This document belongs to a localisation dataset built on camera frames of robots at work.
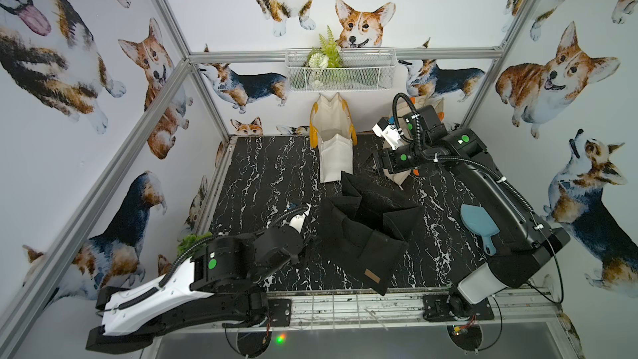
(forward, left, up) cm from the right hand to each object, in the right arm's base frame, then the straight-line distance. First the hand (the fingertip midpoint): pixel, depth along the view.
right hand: (367, 166), depth 67 cm
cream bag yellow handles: (+45, +12, -30) cm, 56 cm away
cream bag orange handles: (+18, -16, -33) cm, 41 cm away
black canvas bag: (-16, +1, -5) cm, 17 cm away
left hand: (-17, +13, -7) cm, 23 cm away
